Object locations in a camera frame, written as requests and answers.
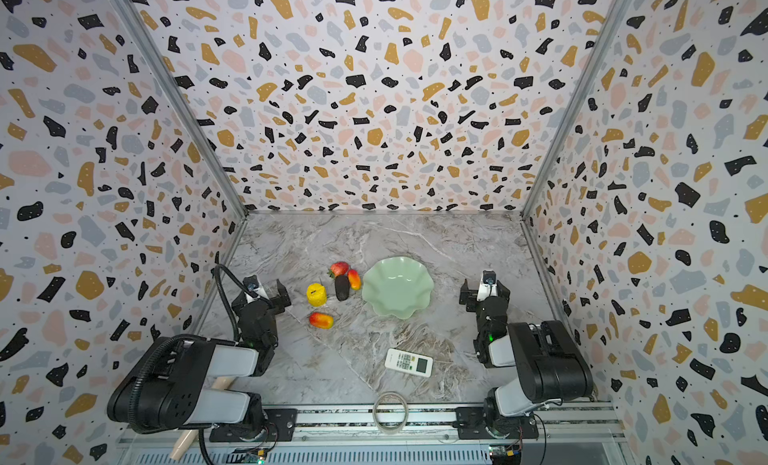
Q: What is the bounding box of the white remote control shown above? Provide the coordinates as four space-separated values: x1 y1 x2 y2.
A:
385 348 433 378

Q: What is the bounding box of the red orange fake mango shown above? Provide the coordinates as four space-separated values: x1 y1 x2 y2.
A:
309 312 334 330

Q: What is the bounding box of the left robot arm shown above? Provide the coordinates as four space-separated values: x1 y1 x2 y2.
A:
106 277 291 438

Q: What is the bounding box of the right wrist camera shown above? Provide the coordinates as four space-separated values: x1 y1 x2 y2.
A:
477 270 498 302

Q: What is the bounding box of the light green scalloped fruit bowl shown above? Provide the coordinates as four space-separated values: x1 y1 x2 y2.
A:
361 257 434 320

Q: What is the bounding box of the yellow fake bell pepper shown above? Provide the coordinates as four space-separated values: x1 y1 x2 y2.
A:
306 283 327 307

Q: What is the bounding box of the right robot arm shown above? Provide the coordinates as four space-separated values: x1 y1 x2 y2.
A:
454 271 594 440

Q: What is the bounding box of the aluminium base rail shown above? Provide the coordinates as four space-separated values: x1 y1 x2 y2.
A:
116 401 628 465

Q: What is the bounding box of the clear tape ring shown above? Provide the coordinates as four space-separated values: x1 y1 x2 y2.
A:
372 391 410 434

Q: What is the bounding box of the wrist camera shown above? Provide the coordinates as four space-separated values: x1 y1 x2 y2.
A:
477 270 498 302
243 275 268 302

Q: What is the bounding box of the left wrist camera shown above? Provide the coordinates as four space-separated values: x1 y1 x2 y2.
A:
243 275 268 302

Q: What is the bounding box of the red fake apple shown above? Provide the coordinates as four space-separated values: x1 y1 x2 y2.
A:
329 261 350 278

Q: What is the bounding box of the dark fake avocado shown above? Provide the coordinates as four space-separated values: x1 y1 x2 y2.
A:
334 275 351 302

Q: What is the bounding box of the black corrugated cable conduit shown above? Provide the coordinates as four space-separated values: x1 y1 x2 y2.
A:
122 263 250 435

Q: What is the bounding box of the red yellow fake mango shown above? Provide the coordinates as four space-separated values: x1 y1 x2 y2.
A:
347 269 362 291

